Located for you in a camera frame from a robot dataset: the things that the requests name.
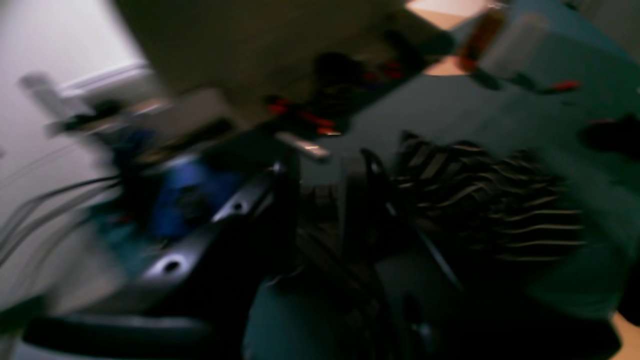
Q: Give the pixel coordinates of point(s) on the orange screwdriver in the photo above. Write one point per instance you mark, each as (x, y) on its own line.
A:
(566, 86)

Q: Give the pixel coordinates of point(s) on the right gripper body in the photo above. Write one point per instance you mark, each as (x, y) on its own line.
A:
(220, 265)

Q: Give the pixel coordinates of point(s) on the orange label bottle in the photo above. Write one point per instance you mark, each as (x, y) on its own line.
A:
(478, 41)

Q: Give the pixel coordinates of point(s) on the blue clamp device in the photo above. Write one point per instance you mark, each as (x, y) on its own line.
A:
(170, 200)

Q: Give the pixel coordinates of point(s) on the navy white striped t-shirt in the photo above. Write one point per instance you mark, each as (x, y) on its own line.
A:
(432, 256)

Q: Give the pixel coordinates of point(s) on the black mug yellow pattern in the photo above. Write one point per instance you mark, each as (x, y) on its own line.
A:
(331, 69)

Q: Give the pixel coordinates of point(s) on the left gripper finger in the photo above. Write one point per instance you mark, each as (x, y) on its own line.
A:
(123, 337)

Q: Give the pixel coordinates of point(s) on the translucent plastic cup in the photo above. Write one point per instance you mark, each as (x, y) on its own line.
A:
(510, 53)

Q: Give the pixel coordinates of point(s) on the teal table cloth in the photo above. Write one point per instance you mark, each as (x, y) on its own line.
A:
(248, 47)

